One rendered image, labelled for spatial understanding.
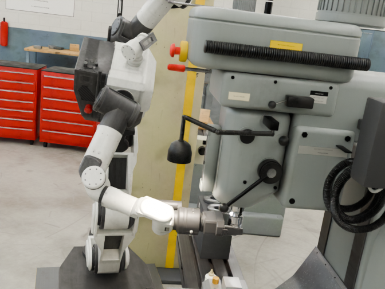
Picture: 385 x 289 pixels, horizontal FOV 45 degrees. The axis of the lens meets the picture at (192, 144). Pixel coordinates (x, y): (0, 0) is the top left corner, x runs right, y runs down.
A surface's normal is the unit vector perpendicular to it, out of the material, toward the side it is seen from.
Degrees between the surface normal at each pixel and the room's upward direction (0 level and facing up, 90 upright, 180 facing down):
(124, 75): 34
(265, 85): 90
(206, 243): 90
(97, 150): 55
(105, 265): 112
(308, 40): 90
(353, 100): 90
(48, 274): 0
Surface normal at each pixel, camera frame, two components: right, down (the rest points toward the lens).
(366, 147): -0.99, -0.08
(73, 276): 0.12, -0.95
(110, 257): 0.25, -0.60
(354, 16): -0.24, 0.23
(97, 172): 0.02, -0.34
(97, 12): 0.10, 0.28
